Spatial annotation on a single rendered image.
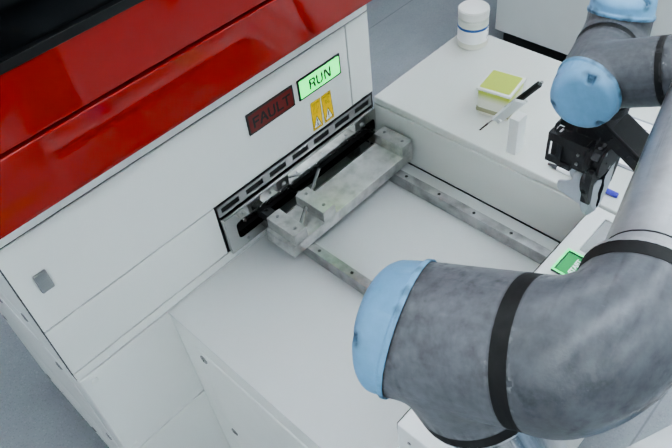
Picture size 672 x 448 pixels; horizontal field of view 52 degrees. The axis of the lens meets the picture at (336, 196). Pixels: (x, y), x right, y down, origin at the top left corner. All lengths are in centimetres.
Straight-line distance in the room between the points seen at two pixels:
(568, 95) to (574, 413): 40
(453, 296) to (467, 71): 112
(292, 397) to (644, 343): 83
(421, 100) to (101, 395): 88
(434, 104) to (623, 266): 103
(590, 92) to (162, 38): 59
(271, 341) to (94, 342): 31
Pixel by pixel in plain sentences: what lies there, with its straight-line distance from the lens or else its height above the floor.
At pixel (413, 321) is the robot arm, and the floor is 146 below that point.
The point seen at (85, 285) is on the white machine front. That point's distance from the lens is 124.
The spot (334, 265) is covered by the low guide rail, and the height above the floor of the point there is 85.
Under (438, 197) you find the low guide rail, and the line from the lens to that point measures 146.
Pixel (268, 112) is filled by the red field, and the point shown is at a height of 110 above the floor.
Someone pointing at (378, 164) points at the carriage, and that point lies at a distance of 149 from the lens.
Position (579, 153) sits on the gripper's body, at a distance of 100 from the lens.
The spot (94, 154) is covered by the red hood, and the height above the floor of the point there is 127.
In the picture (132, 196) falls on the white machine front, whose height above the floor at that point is 111.
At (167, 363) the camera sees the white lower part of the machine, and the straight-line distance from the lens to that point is 149.
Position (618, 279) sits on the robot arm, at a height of 150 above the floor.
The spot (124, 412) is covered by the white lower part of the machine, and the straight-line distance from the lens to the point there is 150.
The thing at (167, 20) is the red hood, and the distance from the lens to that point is 104.
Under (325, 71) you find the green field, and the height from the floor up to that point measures 110.
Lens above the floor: 188
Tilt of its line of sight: 45 degrees down
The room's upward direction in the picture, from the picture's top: 8 degrees counter-clockwise
